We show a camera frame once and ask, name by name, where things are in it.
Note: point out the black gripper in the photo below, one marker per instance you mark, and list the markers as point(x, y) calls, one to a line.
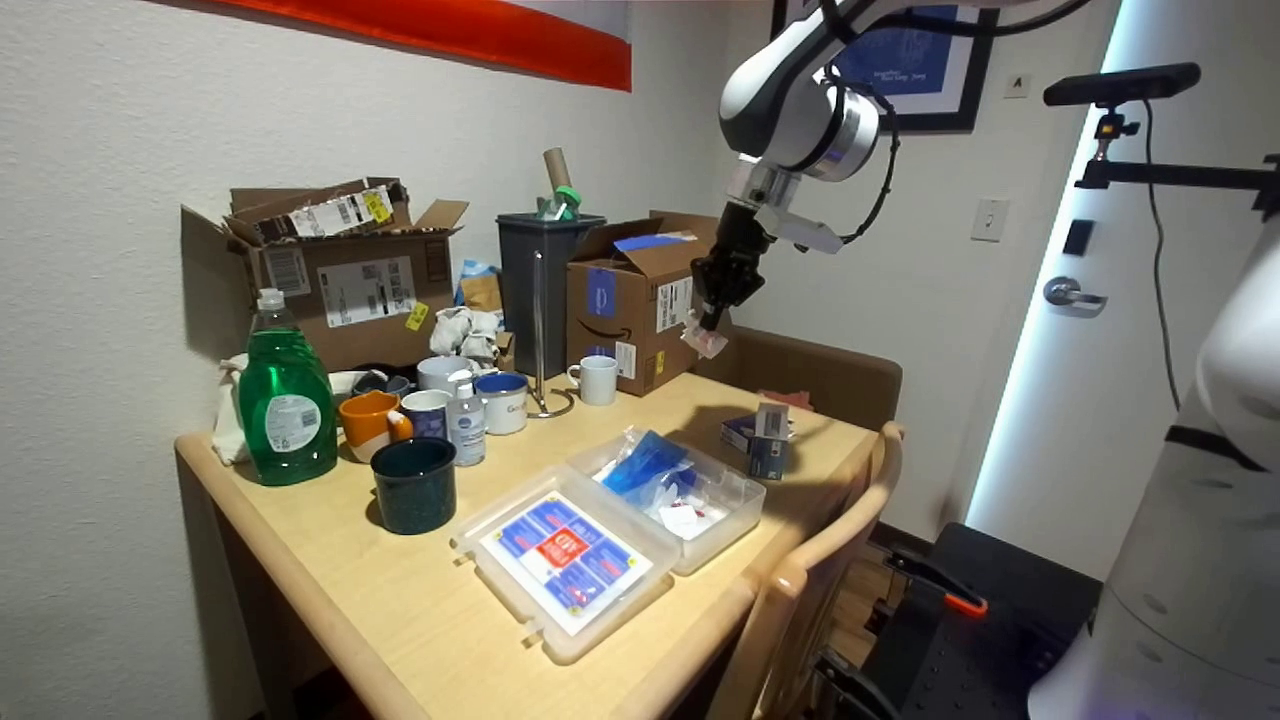
point(737, 253)

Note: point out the red white bandage pack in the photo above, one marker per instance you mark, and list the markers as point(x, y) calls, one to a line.
point(707, 340)

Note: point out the clear plastic first aid case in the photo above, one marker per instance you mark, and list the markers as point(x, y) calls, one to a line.
point(562, 549)

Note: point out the black case with orange clamp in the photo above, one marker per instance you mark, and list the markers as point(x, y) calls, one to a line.
point(1001, 587)

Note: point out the cardboard box with blue tape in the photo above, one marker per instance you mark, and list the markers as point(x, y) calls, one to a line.
point(626, 307)

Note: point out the plain white mug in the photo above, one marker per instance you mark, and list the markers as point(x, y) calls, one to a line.
point(596, 380)

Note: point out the brown upholstered seat back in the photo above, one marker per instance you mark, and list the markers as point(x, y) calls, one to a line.
point(842, 380)

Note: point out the blue packet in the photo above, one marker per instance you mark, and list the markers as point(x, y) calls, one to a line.
point(642, 466)

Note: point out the cardboard tube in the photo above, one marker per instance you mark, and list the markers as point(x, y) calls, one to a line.
point(559, 169)

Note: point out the white cup with blue rim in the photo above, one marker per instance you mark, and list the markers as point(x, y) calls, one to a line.
point(505, 405)

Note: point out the white crumpled bag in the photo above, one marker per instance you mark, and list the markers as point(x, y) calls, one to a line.
point(464, 332)

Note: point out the wooden chair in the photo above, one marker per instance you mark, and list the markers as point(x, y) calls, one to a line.
point(801, 573)

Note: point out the small clear sanitizer bottle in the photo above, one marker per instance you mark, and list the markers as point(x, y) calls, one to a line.
point(464, 424)

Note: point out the white mug with grey rim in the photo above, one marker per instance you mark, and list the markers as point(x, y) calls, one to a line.
point(441, 371)

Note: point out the blue white mug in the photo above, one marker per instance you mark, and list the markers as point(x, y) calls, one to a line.
point(429, 419)

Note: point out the framed blue picture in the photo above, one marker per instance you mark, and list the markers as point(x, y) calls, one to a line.
point(940, 64)

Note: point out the dark green mug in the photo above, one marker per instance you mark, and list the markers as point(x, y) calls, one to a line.
point(418, 485)

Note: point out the large open cardboard box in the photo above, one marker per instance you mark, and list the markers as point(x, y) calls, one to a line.
point(360, 284)

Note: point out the orange mug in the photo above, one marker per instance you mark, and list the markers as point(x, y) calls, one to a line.
point(365, 422)

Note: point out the black door lock plate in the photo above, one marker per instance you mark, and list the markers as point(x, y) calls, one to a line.
point(1077, 239)

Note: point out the green dish soap bottle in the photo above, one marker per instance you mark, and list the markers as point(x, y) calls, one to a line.
point(284, 414)

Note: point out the white paper wad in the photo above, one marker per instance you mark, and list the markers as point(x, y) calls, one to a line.
point(226, 422)

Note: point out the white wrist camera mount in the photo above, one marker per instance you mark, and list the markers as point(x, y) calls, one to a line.
point(806, 230)

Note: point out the white light switch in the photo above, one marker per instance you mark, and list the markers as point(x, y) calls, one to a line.
point(988, 222)

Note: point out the red orange wall poster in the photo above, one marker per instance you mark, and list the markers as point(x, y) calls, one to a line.
point(441, 31)

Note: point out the black camera on stand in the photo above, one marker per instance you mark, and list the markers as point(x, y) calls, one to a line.
point(1120, 87)

